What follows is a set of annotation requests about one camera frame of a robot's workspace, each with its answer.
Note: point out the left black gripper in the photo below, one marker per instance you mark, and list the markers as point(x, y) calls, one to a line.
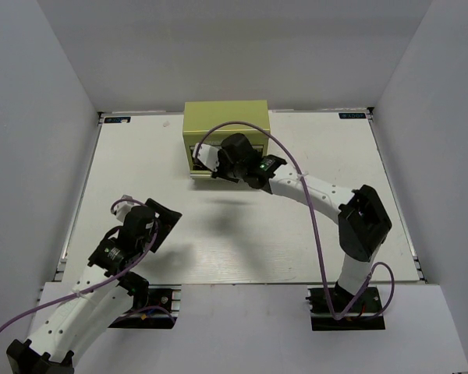
point(165, 222)

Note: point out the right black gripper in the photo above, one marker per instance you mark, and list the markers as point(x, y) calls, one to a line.
point(222, 157)

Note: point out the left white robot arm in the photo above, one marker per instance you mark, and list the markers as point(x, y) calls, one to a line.
point(106, 289)

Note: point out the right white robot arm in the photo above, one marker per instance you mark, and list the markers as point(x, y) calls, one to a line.
point(362, 220)

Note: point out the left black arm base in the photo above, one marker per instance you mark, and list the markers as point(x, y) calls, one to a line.
point(159, 313)

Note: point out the green metal tool chest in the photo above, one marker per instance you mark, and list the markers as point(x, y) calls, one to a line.
point(212, 121)

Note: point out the left blue corner label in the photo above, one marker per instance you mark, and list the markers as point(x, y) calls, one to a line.
point(117, 120)

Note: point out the blue corner label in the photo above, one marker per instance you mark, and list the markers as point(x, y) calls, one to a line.
point(352, 115)
point(117, 120)

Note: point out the right blue corner label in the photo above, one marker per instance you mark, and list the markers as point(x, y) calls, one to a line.
point(352, 115)

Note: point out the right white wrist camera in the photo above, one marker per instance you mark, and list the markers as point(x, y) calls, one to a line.
point(205, 157)

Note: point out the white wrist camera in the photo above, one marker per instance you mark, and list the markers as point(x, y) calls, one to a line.
point(205, 157)
point(121, 207)

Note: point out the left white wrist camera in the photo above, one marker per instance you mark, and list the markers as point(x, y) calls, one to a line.
point(121, 207)

